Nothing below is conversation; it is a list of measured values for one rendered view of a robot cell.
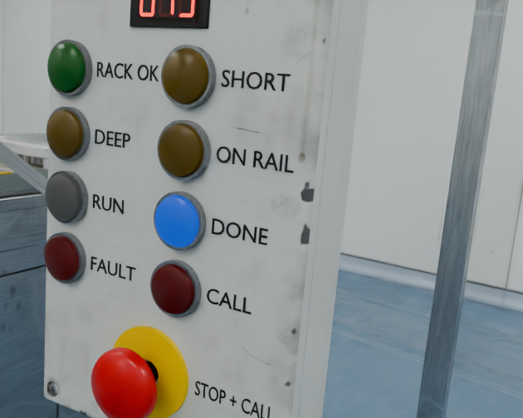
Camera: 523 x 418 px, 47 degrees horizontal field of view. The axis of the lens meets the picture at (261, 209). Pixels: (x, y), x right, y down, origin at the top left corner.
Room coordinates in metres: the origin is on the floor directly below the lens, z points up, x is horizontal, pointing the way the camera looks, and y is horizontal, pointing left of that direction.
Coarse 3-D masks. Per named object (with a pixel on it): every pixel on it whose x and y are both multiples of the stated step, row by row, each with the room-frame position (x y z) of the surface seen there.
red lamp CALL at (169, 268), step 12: (168, 264) 0.30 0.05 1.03; (156, 276) 0.30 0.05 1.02; (168, 276) 0.30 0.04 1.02; (180, 276) 0.29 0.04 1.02; (156, 288) 0.30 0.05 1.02; (168, 288) 0.29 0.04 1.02; (180, 288) 0.29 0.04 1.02; (192, 288) 0.29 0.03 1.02; (156, 300) 0.30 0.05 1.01; (168, 300) 0.29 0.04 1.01; (180, 300) 0.29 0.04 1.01; (192, 300) 0.29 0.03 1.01; (168, 312) 0.30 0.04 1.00; (180, 312) 0.29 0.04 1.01
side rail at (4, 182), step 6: (6, 174) 1.05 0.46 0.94; (12, 174) 1.07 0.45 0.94; (42, 174) 1.13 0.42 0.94; (0, 180) 1.04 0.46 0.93; (6, 180) 1.05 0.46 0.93; (12, 180) 1.07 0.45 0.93; (18, 180) 1.08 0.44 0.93; (24, 180) 1.09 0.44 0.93; (0, 186) 1.04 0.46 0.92; (6, 186) 1.05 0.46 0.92; (12, 186) 1.07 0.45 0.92; (18, 186) 1.08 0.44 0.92; (24, 186) 1.09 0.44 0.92; (30, 186) 1.10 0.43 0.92
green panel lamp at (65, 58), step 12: (60, 48) 0.33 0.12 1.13; (72, 48) 0.33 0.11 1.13; (48, 60) 0.34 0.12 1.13; (60, 60) 0.33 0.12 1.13; (72, 60) 0.33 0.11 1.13; (48, 72) 0.34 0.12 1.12; (60, 72) 0.33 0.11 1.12; (72, 72) 0.33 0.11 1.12; (84, 72) 0.33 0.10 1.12; (60, 84) 0.33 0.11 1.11; (72, 84) 0.33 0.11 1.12
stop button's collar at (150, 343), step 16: (128, 336) 0.31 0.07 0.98; (144, 336) 0.31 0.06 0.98; (160, 336) 0.30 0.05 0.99; (144, 352) 0.31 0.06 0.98; (160, 352) 0.30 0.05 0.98; (176, 352) 0.30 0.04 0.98; (160, 368) 0.30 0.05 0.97; (176, 368) 0.30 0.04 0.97; (160, 384) 0.30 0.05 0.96; (176, 384) 0.30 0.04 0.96; (160, 400) 0.30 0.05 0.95; (176, 400) 0.30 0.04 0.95; (160, 416) 0.30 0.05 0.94
